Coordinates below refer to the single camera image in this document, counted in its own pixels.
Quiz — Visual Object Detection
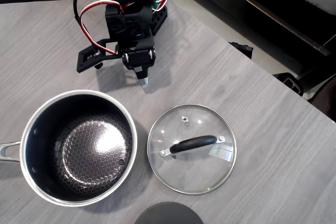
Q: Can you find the glass lid with black handle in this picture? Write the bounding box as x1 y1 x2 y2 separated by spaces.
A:
146 103 238 196

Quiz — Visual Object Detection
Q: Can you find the black perforated arm base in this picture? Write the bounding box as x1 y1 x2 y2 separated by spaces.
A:
150 5 169 36

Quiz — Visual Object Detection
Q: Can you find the stainless steel saucepan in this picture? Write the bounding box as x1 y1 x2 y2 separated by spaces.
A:
0 89 139 207

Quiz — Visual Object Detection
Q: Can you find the black table clamp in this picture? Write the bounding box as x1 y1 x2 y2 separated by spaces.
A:
227 41 254 60
272 72 305 97

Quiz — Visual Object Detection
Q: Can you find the dark grey round stand base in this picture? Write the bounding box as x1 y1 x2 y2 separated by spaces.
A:
134 201 204 224

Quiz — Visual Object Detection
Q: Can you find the dark round chair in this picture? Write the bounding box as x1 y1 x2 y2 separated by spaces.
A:
308 72 336 124

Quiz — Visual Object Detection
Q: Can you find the black camera mount with board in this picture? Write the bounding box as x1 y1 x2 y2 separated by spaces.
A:
76 38 119 73

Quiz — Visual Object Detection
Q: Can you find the black furniture frame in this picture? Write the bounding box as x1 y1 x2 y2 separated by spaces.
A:
169 0 336 80

